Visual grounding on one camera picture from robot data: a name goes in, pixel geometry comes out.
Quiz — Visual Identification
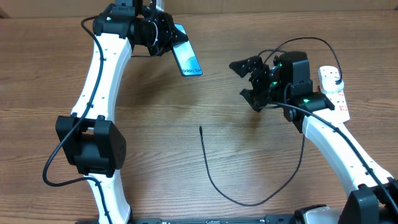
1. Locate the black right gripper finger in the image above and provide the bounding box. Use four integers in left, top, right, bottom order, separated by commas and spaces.
229, 56, 263, 78
239, 88, 264, 112

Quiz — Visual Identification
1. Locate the blue screen smartphone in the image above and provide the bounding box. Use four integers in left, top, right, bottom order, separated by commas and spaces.
172, 40, 203, 77

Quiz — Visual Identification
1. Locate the black charger cable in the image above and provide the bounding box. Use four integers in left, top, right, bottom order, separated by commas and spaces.
198, 37, 345, 207

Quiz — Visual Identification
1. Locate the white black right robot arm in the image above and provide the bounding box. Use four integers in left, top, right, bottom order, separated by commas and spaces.
229, 51, 397, 223

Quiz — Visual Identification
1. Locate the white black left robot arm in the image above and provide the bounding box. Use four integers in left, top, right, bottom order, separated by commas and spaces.
55, 1, 202, 223

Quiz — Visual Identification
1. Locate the white charger adapter plug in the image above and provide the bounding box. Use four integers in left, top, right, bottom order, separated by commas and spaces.
320, 76, 345, 95

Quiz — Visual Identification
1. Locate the white power strip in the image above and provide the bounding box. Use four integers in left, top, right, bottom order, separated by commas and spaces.
317, 65, 351, 124

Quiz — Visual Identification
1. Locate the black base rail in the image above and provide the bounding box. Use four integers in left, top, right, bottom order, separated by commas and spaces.
74, 213, 312, 224

